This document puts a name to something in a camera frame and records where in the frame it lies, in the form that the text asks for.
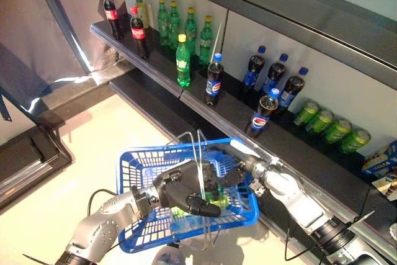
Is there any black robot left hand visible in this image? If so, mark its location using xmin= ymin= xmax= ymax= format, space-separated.
xmin=153 ymin=159 xmax=223 ymax=218

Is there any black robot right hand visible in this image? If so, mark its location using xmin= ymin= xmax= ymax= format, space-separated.
xmin=216 ymin=153 xmax=254 ymax=187

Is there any blue plastic shopping basket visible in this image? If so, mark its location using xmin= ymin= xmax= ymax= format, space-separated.
xmin=116 ymin=128 xmax=260 ymax=255

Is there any green drink can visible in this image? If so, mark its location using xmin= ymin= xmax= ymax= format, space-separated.
xmin=305 ymin=109 xmax=335 ymax=135
xmin=322 ymin=118 xmax=353 ymax=145
xmin=293 ymin=100 xmax=320 ymax=127
xmin=339 ymin=128 xmax=372 ymax=155

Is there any white flat tag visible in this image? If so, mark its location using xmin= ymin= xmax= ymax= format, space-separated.
xmin=230 ymin=139 xmax=261 ymax=159

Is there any Pepsi bottle blue cap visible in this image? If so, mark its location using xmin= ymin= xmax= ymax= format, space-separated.
xmin=277 ymin=66 xmax=310 ymax=114
xmin=241 ymin=45 xmax=267 ymax=92
xmin=203 ymin=53 xmax=225 ymax=107
xmin=246 ymin=88 xmax=280 ymax=139
xmin=260 ymin=53 xmax=289 ymax=95

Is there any silver robot left leg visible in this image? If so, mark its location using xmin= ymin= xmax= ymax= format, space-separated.
xmin=151 ymin=243 xmax=187 ymax=265

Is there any clear thin divider strip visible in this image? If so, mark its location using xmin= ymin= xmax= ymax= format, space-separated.
xmin=209 ymin=21 xmax=224 ymax=64

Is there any glossy dark floor plinth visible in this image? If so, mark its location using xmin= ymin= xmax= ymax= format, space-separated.
xmin=0 ymin=66 xmax=134 ymax=129

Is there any blue biscuit box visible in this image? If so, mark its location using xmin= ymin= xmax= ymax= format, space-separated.
xmin=361 ymin=140 xmax=397 ymax=181

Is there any black framed display cabinet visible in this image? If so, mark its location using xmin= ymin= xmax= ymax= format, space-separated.
xmin=0 ymin=125 xmax=73 ymax=210

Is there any Coca-Cola bottle red cap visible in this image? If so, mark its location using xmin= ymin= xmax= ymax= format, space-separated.
xmin=101 ymin=0 xmax=123 ymax=41
xmin=129 ymin=6 xmax=150 ymax=60

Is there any small yellow tea bottle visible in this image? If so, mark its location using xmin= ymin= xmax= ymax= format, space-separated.
xmin=135 ymin=0 xmax=150 ymax=30

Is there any black slanted pole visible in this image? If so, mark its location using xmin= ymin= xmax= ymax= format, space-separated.
xmin=29 ymin=0 xmax=92 ymax=75

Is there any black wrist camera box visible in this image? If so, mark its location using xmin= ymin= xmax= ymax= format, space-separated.
xmin=131 ymin=185 xmax=150 ymax=218

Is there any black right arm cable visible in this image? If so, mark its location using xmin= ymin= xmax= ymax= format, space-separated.
xmin=284 ymin=227 xmax=326 ymax=263

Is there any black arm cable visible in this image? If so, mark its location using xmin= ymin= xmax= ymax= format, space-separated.
xmin=87 ymin=189 xmax=118 ymax=216
xmin=284 ymin=227 xmax=326 ymax=263

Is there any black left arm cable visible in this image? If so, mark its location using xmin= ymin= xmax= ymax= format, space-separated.
xmin=87 ymin=189 xmax=118 ymax=216

